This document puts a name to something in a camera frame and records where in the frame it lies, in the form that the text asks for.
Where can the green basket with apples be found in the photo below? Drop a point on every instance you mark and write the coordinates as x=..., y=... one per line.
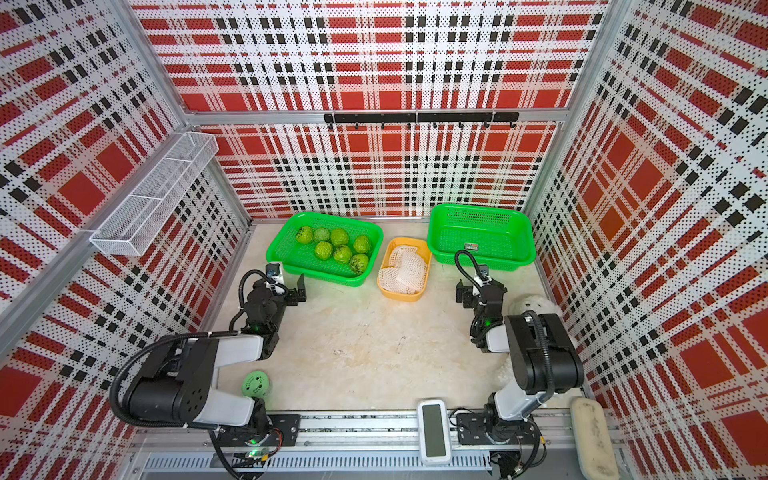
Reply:
x=298, y=259

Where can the black hook rail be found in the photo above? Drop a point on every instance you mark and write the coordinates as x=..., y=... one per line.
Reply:
x=432, y=118

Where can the clear wall shelf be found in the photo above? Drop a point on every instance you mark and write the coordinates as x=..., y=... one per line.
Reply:
x=135, y=223

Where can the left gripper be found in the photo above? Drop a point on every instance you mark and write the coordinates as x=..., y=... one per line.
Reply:
x=293, y=299

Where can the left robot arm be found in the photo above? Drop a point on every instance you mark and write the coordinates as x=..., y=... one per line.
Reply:
x=172, y=383

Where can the yellow tray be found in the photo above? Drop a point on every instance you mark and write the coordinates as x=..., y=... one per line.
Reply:
x=423, y=251

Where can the white foam net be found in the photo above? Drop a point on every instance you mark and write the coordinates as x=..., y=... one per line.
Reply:
x=406, y=272

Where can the plush toy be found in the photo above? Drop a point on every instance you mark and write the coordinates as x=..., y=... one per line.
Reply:
x=593, y=443

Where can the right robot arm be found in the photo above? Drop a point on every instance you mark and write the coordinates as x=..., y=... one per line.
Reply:
x=543, y=358

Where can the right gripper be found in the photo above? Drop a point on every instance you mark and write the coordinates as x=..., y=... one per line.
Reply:
x=464, y=295

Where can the custard apple in basket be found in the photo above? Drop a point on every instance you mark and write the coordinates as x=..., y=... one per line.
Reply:
x=305, y=235
x=362, y=245
x=342, y=254
x=339, y=237

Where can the empty green basket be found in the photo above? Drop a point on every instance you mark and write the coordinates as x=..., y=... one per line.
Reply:
x=502, y=239

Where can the white timer device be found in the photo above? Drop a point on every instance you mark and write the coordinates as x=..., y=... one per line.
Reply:
x=434, y=432

